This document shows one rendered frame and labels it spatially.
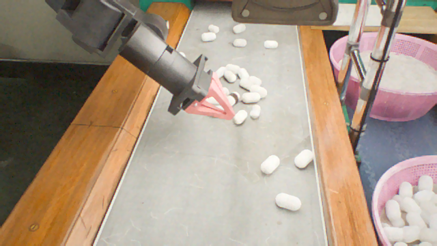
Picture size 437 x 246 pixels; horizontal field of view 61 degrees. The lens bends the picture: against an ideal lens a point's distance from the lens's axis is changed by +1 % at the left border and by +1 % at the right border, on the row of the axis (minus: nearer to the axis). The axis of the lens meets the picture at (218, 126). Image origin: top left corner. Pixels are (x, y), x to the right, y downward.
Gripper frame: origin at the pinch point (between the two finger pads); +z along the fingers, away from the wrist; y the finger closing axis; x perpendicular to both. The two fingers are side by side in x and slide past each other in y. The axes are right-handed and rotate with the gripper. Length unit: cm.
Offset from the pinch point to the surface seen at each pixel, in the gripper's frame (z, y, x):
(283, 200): 9.0, -14.3, -3.0
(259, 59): 7.1, 29.4, 1.0
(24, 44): -56, 129, 124
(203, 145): 0.5, -2.2, 6.7
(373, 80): 11.4, 0.8, -19.4
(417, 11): 36, 53, -28
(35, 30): -55, 130, 112
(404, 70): 31.9, 28.1, -19.7
